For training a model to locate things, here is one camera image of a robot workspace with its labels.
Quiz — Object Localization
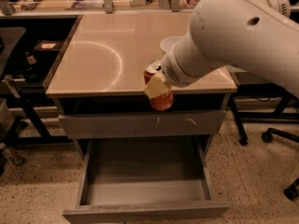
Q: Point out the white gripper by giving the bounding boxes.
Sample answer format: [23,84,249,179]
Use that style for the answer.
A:
[143,33,223,99]

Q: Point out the red coke can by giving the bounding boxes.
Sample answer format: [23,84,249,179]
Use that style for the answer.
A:
[144,60,174,111]

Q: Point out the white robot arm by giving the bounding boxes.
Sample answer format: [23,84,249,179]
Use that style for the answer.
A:
[144,0,299,98]

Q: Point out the closed top drawer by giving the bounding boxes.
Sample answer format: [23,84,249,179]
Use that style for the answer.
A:
[59,110,226,139]

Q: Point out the grey drawer cabinet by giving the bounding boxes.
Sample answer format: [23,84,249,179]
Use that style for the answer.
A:
[43,11,241,224]

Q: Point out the open middle drawer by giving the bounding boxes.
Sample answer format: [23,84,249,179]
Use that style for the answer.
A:
[63,136,228,224]

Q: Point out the white bowl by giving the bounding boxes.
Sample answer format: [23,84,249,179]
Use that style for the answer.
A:
[160,36,180,54]

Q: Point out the grey office chair left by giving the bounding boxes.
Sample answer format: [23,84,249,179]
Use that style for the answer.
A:
[0,27,26,140]

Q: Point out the plastic bottle on floor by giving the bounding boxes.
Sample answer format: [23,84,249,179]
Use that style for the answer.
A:
[0,143,24,166]

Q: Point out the black office chair base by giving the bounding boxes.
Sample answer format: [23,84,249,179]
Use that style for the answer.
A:
[261,127,299,202]

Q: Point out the black desk frame leg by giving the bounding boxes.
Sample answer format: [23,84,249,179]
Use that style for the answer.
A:
[229,96,248,146]

